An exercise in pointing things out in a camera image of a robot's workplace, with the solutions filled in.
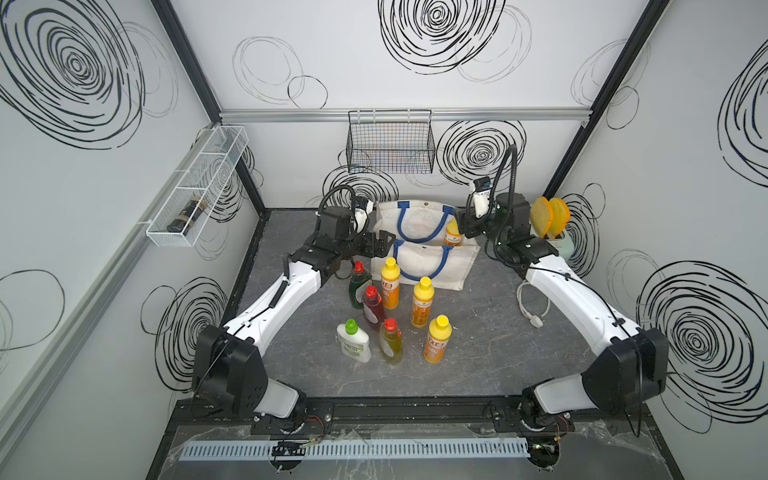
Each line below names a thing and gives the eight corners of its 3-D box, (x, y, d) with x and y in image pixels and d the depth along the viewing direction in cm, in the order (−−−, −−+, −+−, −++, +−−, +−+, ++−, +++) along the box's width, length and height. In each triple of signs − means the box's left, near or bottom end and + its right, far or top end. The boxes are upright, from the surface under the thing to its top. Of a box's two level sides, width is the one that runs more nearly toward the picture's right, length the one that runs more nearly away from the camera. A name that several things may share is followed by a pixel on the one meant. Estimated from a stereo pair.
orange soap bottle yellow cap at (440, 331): (424, 365, 84) (434, 332, 66) (423, 349, 87) (432, 314, 69) (440, 365, 84) (454, 333, 66) (438, 349, 87) (451, 314, 69)
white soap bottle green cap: (341, 354, 85) (332, 326, 71) (347, 342, 87) (339, 313, 73) (367, 365, 83) (362, 339, 69) (372, 353, 85) (369, 325, 71)
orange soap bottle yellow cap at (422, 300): (415, 332, 90) (421, 295, 72) (408, 320, 92) (413, 281, 75) (427, 325, 91) (436, 287, 74) (420, 314, 94) (427, 275, 76)
